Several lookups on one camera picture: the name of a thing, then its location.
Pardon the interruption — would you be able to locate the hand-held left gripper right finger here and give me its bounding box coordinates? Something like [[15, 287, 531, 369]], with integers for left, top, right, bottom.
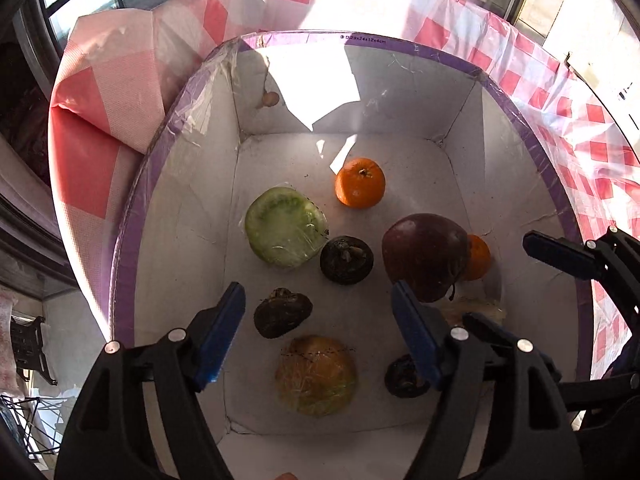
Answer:
[[391, 280, 586, 480]]

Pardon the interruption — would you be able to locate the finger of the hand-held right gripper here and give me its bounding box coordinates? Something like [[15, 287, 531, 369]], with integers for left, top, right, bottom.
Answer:
[[462, 311, 521, 348], [522, 226, 640, 321]]

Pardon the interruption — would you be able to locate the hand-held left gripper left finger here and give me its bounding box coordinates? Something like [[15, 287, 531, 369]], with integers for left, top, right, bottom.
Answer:
[[54, 281, 247, 480]]

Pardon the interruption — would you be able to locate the dark purple mangosteen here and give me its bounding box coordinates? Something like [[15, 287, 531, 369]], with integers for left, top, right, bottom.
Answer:
[[320, 235, 374, 286], [253, 287, 314, 339], [384, 354, 432, 399]]

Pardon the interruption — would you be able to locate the orange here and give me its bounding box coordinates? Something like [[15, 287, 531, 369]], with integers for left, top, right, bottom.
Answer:
[[462, 234, 492, 282], [334, 157, 387, 210]]

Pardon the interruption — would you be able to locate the dark red apple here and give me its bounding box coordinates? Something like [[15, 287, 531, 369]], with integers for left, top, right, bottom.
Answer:
[[382, 213, 472, 304]]

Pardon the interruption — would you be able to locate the yellow fruit half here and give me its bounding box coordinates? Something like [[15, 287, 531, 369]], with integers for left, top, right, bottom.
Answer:
[[275, 335, 359, 417]]

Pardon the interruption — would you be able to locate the green fruit half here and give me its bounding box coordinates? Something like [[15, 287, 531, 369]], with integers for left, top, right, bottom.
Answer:
[[244, 186, 330, 268]]

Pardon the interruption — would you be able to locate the purple cardboard box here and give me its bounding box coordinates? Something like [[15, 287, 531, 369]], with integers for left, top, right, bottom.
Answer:
[[107, 30, 596, 480]]

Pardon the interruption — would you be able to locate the black plastic rack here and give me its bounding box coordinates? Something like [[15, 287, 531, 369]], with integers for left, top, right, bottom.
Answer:
[[10, 312, 58, 386]]

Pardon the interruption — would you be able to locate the red white checkered tablecloth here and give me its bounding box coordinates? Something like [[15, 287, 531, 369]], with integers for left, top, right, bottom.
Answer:
[[47, 0, 640, 381]]

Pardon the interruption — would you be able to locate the wire rack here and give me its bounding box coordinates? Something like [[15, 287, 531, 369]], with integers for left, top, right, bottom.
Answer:
[[0, 394, 81, 461]]

